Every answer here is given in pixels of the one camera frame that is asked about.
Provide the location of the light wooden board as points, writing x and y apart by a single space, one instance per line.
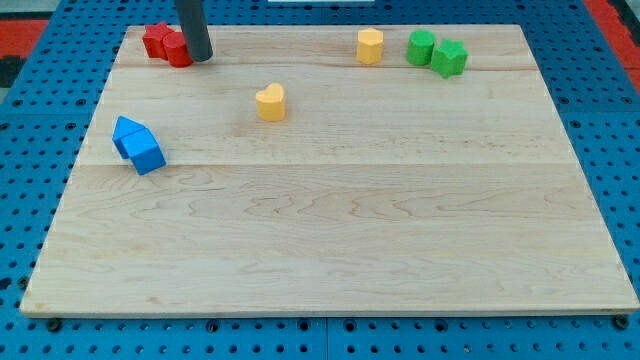
386 191

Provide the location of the red star block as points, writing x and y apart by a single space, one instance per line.
153 39

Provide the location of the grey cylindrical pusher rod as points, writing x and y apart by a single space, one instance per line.
194 27

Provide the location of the green cylinder block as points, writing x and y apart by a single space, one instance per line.
420 47

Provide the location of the blue cube block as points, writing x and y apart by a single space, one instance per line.
143 151

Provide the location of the red cylinder block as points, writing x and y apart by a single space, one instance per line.
176 51

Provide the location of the yellow hexagon block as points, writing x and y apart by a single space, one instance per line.
370 45

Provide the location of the green star block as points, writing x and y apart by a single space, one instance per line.
449 58

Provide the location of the yellow heart block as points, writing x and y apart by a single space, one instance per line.
271 103

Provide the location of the blue triangle block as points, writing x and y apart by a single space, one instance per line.
124 131

